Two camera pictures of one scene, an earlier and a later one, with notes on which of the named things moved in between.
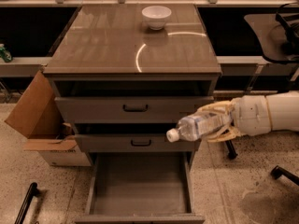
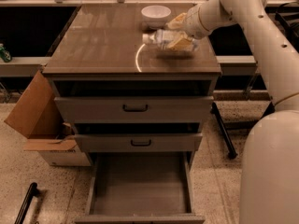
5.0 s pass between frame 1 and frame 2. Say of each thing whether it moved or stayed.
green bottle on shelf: stayed
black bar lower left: stayed
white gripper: moved
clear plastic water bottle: moved
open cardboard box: stayed
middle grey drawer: stayed
